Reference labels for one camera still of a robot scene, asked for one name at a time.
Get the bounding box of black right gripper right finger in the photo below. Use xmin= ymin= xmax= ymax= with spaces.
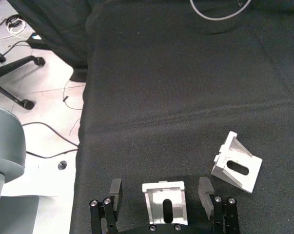
xmin=198 ymin=177 xmax=241 ymax=234

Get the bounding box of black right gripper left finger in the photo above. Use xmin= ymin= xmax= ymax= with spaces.
xmin=89 ymin=178 xmax=123 ymax=234

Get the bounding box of black table cloth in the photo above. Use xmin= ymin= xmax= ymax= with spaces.
xmin=7 ymin=0 xmax=294 ymax=234

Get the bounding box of black table foot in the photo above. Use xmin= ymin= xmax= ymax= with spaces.
xmin=69 ymin=67 xmax=89 ymax=82

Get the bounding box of black office chair base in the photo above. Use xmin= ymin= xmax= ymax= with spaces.
xmin=0 ymin=51 xmax=46 ymax=111

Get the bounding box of black floor box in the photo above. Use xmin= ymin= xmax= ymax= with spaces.
xmin=27 ymin=32 xmax=49 ymax=50

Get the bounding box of white slotted corner bracket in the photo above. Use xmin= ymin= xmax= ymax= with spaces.
xmin=211 ymin=131 xmax=263 ymax=194
xmin=141 ymin=180 xmax=188 ymax=226

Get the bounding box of thick black floor cable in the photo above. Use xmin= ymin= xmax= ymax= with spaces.
xmin=21 ymin=121 xmax=79 ymax=159

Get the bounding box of grey round robot pedestal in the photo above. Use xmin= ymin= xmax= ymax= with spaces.
xmin=0 ymin=104 xmax=40 ymax=234

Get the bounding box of thin black floor wire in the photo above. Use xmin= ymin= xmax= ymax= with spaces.
xmin=62 ymin=78 xmax=86 ymax=111

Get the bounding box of thin white ring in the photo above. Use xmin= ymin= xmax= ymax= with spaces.
xmin=189 ymin=0 xmax=253 ymax=21

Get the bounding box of white coiled floor cable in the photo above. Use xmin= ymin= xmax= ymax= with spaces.
xmin=0 ymin=15 xmax=27 ymax=40

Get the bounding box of black coiled floor cable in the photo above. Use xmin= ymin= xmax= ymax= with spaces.
xmin=5 ymin=14 xmax=23 ymax=28

